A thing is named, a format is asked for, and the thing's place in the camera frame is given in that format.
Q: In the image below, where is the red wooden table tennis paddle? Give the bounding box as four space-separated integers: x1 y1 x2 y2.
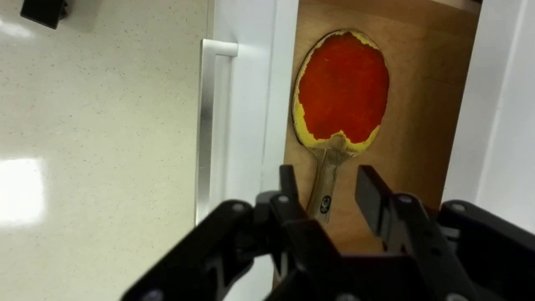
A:
290 27 392 226

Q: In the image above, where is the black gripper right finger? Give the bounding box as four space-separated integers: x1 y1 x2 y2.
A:
355 164 535 301

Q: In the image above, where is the long silver drawer handle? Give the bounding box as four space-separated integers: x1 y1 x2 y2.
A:
194 37 241 225

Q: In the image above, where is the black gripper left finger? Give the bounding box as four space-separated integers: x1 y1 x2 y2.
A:
119 164 348 301

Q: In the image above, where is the black block object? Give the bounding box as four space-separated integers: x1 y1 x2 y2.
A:
20 0 72 31

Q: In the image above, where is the white drawer with wooden interior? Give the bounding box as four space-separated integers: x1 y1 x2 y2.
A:
194 0 484 265

